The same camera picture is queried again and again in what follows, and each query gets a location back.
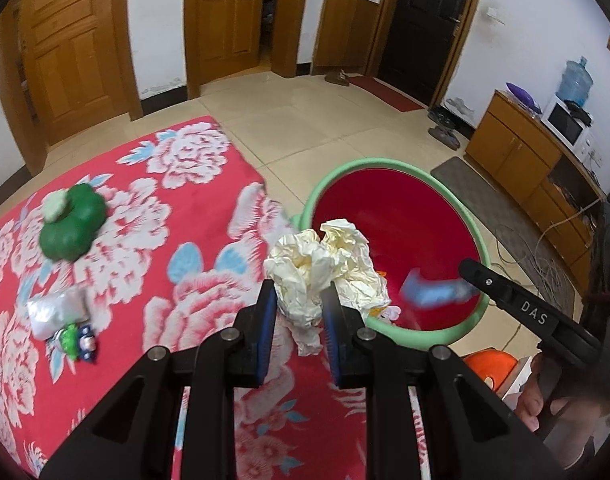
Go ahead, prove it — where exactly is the red floral blanket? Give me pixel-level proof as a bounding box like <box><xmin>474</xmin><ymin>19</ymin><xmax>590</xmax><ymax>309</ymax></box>
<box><xmin>0</xmin><ymin>116</ymin><xmax>430</xmax><ymax>480</ymax></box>

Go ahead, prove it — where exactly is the white cable tangle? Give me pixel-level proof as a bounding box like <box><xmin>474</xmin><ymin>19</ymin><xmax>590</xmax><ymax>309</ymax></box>
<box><xmin>495</xmin><ymin>195</ymin><xmax>603</xmax><ymax>351</ymax></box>

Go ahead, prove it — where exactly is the green plush toy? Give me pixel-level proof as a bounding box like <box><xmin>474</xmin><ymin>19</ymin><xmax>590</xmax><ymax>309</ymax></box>
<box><xmin>39</xmin><ymin>183</ymin><xmax>108</xmax><ymax>262</ymax></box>

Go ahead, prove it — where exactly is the orange plastic object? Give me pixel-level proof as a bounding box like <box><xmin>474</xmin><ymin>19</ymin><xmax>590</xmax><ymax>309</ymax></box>
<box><xmin>462</xmin><ymin>350</ymin><xmax>518</xmax><ymax>392</ymax></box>

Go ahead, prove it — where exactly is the narrow wooden door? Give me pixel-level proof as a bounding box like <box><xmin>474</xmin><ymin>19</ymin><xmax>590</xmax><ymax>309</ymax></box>
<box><xmin>185</xmin><ymin>0</ymin><xmax>266</xmax><ymax>86</ymax></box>

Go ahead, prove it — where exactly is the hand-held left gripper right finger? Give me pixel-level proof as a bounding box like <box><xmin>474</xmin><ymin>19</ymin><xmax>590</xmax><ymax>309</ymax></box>
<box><xmin>320</xmin><ymin>285</ymin><xmax>566</xmax><ymax>480</ymax></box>

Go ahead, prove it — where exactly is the wooden cabinet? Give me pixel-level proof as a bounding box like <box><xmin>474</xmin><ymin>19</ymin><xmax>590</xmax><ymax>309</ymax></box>
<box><xmin>466</xmin><ymin>89</ymin><xmax>608</xmax><ymax>281</ymax></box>

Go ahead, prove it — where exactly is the grey floor mat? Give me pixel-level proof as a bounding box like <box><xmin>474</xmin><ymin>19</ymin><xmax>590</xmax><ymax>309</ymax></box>
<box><xmin>431</xmin><ymin>156</ymin><xmax>576</xmax><ymax>311</ymax></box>

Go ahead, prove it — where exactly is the low wooden wall panel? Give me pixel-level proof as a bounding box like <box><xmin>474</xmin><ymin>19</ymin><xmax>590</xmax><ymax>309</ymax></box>
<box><xmin>315</xmin><ymin>0</ymin><xmax>380</xmax><ymax>68</ymax></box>

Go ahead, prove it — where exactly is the person's right hand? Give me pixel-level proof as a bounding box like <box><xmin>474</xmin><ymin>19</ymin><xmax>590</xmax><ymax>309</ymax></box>
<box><xmin>515</xmin><ymin>355</ymin><xmax>556</xmax><ymax>433</ymax></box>

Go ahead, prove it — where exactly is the white plastic packet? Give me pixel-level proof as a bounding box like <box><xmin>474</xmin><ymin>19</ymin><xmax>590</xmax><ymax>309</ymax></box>
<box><xmin>27</xmin><ymin>287</ymin><xmax>88</xmax><ymax>339</ymax></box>

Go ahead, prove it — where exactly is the white microwave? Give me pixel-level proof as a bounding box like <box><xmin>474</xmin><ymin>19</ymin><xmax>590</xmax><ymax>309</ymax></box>
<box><xmin>541</xmin><ymin>96</ymin><xmax>593</xmax><ymax>150</ymax></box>

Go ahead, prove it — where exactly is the wide wooden door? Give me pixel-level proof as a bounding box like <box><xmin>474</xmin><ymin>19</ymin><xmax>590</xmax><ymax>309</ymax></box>
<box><xmin>17</xmin><ymin>0</ymin><xmax>130</xmax><ymax>146</ymax></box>

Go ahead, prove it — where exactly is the red doormat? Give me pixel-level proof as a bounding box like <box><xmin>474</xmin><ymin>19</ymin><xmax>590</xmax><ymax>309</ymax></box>
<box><xmin>350</xmin><ymin>76</ymin><xmax>426</xmax><ymax>112</ymax></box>

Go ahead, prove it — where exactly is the small green blue toy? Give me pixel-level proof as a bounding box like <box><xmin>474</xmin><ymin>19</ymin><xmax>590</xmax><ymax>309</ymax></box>
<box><xmin>49</xmin><ymin>322</ymin><xmax>100</xmax><ymax>365</ymax></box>

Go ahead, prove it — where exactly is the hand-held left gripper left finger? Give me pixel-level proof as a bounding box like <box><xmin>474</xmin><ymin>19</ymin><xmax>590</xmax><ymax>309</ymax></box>
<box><xmin>39</xmin><ymin>279</ymin><xmax>278</xmax><ymax>480</ymax></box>

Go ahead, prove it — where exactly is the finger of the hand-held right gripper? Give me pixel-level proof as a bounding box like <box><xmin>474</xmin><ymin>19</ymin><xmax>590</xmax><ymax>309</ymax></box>
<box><xmin>458</xmin><ymin>258</ymin><xmax>510</xmax><ymax>307</ymax></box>

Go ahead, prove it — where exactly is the blue water jug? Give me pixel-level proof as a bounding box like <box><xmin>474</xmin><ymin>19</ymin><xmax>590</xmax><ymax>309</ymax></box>
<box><xmin>556</xmin><ymin>57</ymin><xmax>594</xmax><ymax>107</ymax></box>

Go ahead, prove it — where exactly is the purple bag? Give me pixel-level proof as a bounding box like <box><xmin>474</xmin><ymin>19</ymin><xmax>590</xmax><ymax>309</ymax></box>
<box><xmin>505</xmin><ymin>82</ymin><xmax>543</xmax><ymax>113</ymax></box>

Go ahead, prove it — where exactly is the red basin with green rim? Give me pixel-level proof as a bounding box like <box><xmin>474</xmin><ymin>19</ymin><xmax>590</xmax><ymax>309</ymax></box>
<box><xmin>291</xmin><ymin>158</ymin><xmax>490</xmax><ymax>352</ymax></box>

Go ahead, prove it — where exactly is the black item on microwave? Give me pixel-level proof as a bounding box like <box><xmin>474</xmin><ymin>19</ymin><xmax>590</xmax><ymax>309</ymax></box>
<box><xmin>565</xmin><ymin>99</ymin><xmax>593</xmax><ymax>126</ymax></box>

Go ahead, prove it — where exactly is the dark shoe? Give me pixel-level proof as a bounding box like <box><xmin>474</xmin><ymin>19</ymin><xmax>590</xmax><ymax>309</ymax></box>
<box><xmin>427</xmin><ymin>106</ymin><xmax>456</xmax><ymax>128</ymax></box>
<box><xmin>429</xmin><ymin>125</ymin><xmax>462</xmax><ymax>149</ymax></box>

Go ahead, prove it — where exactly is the black entry door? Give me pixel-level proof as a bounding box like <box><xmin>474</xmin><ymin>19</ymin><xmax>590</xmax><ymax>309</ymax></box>
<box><xmin>377</xmin><ymin>0</ymin><xmax>480</xmax><ymax>106</ymax></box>

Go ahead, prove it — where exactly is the cream paper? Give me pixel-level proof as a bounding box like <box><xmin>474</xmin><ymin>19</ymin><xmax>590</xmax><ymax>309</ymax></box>
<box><xmin>264</xmin><ymin>219</ymin><xmax>392</xmax><ymax>357</ymax></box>

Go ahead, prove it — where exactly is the blue wrapper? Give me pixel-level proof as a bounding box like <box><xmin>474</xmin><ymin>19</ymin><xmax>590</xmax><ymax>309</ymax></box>
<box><xmin>401</xmin><ymin>269</ymin><xmax>473</xmax><ymax>309</ymax></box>

